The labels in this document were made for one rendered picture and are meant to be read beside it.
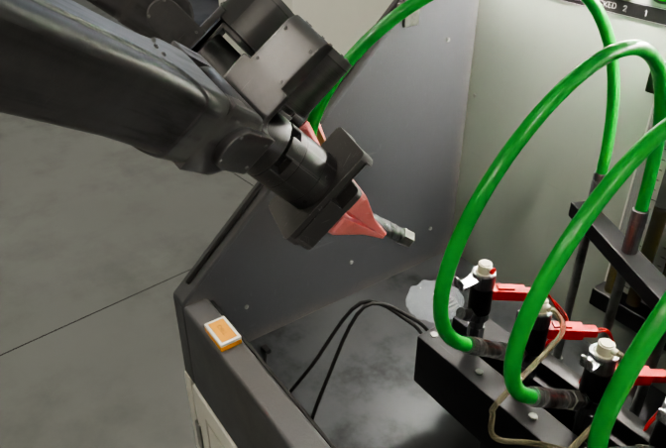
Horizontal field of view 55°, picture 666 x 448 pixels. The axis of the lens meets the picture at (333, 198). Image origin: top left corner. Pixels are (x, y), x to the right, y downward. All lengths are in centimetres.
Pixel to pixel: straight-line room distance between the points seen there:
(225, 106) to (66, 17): 13
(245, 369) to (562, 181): 54
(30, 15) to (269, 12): 43
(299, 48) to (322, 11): 308
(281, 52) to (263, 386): 46
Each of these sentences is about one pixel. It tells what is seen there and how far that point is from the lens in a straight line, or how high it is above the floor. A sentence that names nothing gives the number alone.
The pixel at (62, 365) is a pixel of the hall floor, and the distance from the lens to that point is 234.
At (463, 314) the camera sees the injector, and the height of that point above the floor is 104.
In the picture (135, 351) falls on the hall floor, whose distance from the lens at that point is 231.
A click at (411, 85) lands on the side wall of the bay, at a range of 101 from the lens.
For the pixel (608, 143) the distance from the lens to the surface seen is 85.
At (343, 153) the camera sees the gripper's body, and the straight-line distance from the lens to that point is 56.
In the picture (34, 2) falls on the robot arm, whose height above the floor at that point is 148.
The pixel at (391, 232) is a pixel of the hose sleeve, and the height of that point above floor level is 111.
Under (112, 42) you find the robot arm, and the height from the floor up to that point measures 145.
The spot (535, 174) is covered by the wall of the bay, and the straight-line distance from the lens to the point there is 105.
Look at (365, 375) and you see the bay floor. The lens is 99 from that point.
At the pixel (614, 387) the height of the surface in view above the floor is 120.
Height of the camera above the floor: 154
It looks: 31 degrees down
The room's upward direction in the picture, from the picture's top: straight up
